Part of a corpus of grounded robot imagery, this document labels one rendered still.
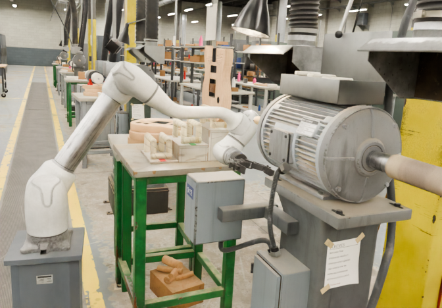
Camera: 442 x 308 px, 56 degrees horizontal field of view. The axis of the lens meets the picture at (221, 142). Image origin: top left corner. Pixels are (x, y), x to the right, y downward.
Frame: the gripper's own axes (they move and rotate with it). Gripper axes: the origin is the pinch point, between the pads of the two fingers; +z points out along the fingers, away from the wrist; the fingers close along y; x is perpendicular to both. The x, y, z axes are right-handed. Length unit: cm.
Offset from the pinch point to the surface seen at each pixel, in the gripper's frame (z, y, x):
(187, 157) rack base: -55, 10, -9
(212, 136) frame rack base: -54, -1, 4
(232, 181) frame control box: 35.9, 29.7, 4.2
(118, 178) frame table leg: -99, 35, -35
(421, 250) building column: 17, -87, -26
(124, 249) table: -94, 25, -78
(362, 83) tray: 60, 12, 39
